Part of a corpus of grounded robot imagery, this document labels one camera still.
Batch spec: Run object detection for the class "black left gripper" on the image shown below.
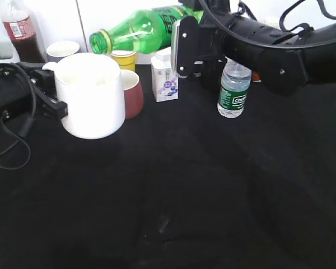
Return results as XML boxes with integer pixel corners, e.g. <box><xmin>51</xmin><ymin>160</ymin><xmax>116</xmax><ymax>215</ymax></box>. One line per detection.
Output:
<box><xmin>0</xmin><ymin>62</ymin><xmax>68</xmax><ymax>122</ymax></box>

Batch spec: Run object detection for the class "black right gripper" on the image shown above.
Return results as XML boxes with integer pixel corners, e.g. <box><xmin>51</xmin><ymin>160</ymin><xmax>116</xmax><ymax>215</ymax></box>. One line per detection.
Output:
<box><xmin>171</xmin><ymin>15</ymin><xmax>226</xmax><ymax>90</ymax></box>

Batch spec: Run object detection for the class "green soda bottle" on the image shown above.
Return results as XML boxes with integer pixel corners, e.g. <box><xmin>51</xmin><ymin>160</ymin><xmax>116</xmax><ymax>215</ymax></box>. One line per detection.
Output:
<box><xmin>89</xmin><ymin>4</ymin><xmax>203</xmax><ymax>54</ymax></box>

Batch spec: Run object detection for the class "white mug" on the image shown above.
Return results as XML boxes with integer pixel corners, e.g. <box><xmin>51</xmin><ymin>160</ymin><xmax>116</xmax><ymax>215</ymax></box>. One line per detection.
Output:
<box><xmin>43</xmin><ymin>53</ymin><xmax>125</xmax><ymax>140</ymax></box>

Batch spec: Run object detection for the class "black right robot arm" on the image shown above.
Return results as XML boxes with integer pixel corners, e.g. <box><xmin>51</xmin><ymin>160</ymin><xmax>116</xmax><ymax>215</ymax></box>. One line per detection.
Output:
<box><xmin>171</xmin><ymin>1</ymin><xmax>336</xmax><ymax>96</ymax></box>

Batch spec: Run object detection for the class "cola bottle red label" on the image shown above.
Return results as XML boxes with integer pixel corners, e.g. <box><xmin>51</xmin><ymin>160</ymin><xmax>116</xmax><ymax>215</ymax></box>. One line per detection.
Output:
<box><xmin>0</xmin><ymin>1</ymin><xmax>45</xmax><ymax>63</ymax></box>

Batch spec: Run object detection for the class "yellow paper cup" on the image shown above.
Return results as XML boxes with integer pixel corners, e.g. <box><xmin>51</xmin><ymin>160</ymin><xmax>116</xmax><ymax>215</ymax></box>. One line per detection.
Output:
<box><xmin>110</xmin><ymin>50</ymin><xmax>137</xmax><ymax>72</ymax></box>

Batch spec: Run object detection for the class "grey mug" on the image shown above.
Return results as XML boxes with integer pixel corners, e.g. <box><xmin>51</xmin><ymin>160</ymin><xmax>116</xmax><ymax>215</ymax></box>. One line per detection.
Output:
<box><xmin>46</xmin><ymin>40</ymin><xmax>81</xmax><ymax>63</ymax></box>

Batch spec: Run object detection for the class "white milk carton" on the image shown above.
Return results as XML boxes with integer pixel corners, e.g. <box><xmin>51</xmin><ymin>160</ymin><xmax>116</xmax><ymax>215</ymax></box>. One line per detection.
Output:
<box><xmin>151</xmin><ymin>47</ymin><xmax>179</xmax><ymax>102</ymax></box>

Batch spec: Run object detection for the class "clear water bottle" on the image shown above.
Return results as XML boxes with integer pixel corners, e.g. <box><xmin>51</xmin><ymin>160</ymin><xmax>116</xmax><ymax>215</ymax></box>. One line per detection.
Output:
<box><xmin>217</xmin><ymin>58</ymin><xmax>252</xmax><ymax>118</ymax></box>

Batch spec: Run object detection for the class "red mug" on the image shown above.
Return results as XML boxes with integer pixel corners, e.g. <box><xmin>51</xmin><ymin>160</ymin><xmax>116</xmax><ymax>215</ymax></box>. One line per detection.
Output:
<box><xmin>121</xmin><ymin>69</ymin><xmax>144</xmax><ymax>119</ymax></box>

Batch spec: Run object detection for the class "brown coffee bottle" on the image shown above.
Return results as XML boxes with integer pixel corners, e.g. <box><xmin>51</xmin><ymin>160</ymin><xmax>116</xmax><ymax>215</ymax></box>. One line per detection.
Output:
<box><xmin>251</xmin><ymin>72</ymin><xmax>261</xmax><ymax>83</ymax></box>

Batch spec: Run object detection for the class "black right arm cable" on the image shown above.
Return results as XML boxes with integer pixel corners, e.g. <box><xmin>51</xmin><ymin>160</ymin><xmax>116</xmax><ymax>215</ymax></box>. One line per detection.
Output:
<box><xmin>198</xmin><ymin>0</ymin><xmax>336</xmax><ymax>50</ymax></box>

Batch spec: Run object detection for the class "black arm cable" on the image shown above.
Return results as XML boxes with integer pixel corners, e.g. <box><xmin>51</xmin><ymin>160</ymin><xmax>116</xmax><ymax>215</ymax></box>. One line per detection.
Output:
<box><xmin>0</xmin><ymin>63</ymin><xmax>37</xmax><ymax>170</ymax></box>
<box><xmin>198</xmin><ymin>0</ymin><xmax>336</xmax><ymax>50</ymax></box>

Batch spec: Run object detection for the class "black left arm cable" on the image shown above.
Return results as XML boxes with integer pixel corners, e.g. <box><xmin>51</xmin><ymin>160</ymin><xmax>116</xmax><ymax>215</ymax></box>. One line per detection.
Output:
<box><xmin>0</xmin><ymin>63</ymin><xmax>37</xmax><ymax>170</ymax></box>

